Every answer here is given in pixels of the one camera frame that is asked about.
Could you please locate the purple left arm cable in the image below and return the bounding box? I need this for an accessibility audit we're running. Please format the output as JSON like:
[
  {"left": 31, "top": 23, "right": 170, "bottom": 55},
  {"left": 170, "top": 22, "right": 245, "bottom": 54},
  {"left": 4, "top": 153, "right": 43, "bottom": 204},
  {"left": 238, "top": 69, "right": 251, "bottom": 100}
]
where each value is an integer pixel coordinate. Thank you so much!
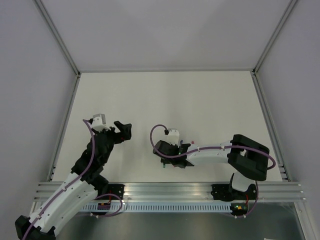
[{"left": 21, "top": 118, "right": 97, "bottom": 240}]

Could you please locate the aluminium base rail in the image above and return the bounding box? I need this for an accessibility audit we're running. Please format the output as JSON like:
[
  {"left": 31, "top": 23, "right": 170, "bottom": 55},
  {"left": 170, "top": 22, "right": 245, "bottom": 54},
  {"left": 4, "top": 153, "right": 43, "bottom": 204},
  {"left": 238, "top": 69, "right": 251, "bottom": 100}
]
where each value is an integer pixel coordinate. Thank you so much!
[{"left": 33, "top": 181, "right": 307, "bottom": 202}]

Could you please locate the right aluminium frame post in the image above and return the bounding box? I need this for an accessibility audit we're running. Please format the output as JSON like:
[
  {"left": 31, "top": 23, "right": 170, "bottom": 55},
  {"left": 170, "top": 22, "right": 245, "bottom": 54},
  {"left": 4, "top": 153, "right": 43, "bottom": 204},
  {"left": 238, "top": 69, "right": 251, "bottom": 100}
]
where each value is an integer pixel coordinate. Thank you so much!
[{"left": 252, "top": 0, "right": 300, "bottom": 75}]

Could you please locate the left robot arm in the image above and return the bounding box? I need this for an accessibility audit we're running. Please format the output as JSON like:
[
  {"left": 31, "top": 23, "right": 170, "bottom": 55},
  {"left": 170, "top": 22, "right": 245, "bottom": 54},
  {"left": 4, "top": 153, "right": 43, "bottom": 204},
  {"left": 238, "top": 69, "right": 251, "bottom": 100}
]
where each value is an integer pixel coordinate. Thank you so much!
[{"left": 15, "top": 118, "right": 132, "bottom": 240}]

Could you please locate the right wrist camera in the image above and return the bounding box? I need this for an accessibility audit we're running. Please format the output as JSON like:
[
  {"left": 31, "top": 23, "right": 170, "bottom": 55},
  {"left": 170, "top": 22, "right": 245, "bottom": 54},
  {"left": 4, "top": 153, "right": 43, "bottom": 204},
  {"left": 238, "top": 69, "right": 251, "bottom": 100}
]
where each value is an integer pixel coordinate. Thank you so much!
[{"left": 166, "top": 128, "right": 180, "bottom": 146}]

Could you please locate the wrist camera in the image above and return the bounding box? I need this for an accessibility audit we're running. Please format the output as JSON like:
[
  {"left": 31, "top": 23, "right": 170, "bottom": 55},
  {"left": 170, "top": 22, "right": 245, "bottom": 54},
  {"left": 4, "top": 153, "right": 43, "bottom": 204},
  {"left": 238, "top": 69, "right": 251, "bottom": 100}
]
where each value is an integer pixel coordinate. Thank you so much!
[
  {"left": 91, "top": 113, "right": 110, "bottom": 132},
  {"left": 166, "top": 128, "right": 180, "bottom": 146}
]

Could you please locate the aluminium frame post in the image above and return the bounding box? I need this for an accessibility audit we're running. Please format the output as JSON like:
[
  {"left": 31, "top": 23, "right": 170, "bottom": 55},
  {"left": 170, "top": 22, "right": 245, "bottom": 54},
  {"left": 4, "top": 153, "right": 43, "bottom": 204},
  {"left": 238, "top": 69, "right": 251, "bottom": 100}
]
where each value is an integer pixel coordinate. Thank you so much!
[
  {"left": 32, "top": 0, "right": 81, "bottom": 77},
  {"left": 252, "top": 0, "right": 300, "bottom": 75}
]

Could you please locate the left aluminium frame post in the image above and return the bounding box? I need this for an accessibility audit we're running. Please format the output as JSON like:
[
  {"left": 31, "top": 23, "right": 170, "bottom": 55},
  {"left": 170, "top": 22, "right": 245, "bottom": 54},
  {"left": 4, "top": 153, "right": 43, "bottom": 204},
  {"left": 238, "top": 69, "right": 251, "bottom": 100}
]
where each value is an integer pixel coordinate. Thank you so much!
[{"left": 32, "top": 0, "right": 81, "bottom": 77}]

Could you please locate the white slotted cable duct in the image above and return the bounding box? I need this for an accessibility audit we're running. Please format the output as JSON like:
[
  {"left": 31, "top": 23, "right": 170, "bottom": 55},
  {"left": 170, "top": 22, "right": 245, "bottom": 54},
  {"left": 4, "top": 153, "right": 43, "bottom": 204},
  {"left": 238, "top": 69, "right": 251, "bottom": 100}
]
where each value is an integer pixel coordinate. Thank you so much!
[{"left": 80, "top": 202, "right": 232, "bottom": 214}]

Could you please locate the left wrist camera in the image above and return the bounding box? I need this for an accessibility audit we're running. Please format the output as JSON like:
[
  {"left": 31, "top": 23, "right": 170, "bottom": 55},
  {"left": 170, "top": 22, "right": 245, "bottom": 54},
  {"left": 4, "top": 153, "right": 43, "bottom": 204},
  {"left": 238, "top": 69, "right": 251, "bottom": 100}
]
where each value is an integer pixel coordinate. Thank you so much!
[{"left": 91, "top": 113, "right": 110, "bottom": 132}]

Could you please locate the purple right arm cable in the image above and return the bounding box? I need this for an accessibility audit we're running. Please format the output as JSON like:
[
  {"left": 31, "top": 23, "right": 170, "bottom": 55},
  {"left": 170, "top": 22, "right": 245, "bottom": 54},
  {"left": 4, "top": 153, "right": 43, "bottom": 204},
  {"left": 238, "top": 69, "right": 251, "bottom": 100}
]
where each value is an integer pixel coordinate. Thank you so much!
[{"left": 149, "top": 124, "right": 277, "bottom": 171}]

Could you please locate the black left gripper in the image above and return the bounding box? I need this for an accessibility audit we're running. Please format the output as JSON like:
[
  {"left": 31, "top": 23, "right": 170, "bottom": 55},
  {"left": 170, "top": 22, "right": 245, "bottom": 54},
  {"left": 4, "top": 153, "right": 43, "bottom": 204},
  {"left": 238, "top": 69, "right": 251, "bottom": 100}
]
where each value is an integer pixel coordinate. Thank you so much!
[{"left": 92, "top": 121, "right": 132, "bottom": 164}]

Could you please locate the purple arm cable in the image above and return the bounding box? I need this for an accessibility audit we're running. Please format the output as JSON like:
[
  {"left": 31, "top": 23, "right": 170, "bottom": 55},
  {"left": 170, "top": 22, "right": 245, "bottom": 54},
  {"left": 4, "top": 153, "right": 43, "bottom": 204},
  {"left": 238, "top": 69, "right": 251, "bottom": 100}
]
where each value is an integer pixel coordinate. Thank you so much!
[
  {"left": 21, "top": 118, "right": 97, "bottom": 240},
  {"left": 149, "top": 124, "right": 277, "bottom": 171}
]

